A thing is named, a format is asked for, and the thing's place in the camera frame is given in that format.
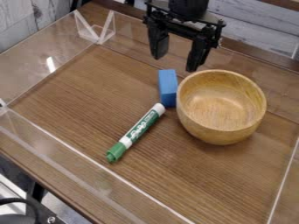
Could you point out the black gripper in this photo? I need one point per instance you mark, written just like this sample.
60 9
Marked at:
185 18

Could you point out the green dry erase marker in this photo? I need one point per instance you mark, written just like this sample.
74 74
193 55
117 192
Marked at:
146 122

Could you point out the brown wooden bowl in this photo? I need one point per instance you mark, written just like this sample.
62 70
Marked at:
221 106

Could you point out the blue rectangular block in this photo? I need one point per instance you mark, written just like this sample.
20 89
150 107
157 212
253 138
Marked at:
168 80

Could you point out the clear acrylic corner bracket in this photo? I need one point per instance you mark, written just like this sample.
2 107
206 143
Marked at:
97 33

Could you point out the clear acrylic tray wall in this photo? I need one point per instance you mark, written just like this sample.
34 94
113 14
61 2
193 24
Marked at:
78 175

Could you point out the black metal table frame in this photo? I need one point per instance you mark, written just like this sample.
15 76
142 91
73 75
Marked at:
38 213

